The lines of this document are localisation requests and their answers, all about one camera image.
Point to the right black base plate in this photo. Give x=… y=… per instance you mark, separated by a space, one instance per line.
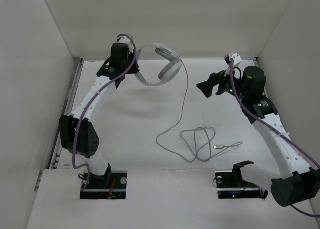
x=231 y=185

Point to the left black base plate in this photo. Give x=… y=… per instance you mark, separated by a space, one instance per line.
x=116 y=189

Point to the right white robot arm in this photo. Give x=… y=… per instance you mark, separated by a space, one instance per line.
x=298 y=181

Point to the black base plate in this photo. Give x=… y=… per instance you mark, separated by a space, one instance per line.
x=116 y=189
x=231 y=185

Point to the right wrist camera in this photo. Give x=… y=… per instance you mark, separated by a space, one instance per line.
x=232 y=59

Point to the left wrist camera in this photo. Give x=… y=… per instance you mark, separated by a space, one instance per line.
x=126 y=40

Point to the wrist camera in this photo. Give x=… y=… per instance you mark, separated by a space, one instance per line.
x=232 y=59
x=126 y=40

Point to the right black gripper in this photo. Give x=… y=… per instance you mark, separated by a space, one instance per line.
x=214 y=79

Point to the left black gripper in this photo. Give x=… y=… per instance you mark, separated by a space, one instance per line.
x=135 y=69

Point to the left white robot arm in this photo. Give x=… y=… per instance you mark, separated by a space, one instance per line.
x=77 y=130

